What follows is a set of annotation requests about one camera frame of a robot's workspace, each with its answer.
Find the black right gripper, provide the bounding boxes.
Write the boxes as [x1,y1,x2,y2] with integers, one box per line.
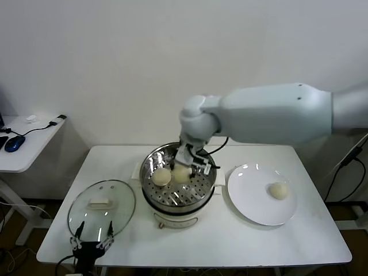
[168,149,208,178]

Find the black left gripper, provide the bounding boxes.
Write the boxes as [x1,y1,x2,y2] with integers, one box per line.
[70,220,115,271]

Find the white steamed baozi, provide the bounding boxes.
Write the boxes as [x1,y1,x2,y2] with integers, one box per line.
[152,168,173,187]
[269,182,289,200]
[171,164,192,185]

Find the glass lid with white handle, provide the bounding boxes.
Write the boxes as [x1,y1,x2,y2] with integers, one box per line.
[67,179,136,241]

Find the stainless steel steamer basket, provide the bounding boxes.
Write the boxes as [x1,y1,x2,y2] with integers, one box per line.
[140,142,217,208]

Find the white electric cooker pot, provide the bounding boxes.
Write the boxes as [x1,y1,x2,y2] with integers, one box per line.
[131,162,225,229]

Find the white round plate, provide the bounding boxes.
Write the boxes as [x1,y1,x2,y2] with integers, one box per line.
[227,163,298,227]

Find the white side desk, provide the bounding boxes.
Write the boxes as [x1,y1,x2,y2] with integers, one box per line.
[0,114,66,248]

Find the blue computer mouse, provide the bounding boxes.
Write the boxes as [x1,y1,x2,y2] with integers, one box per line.
[4,135,26,152]

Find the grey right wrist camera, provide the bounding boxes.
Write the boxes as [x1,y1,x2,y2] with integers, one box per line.
[175,145,216,177]

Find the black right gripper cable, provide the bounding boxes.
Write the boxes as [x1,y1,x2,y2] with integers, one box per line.
[201,136,229,156]

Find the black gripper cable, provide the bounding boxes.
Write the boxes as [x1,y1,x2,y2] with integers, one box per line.
[59,254,78,276]
[201,136,229,156]

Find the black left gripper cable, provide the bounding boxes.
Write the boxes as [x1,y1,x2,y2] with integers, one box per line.
[59,254,78,276]

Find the white floor cable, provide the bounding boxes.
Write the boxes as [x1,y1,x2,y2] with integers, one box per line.
[0,202,52,221]

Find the black desk cable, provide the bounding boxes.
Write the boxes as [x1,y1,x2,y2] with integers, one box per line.
[0,121,58,137]

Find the black power adapter cable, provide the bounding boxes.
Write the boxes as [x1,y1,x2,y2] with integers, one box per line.
[323,145,365,202]

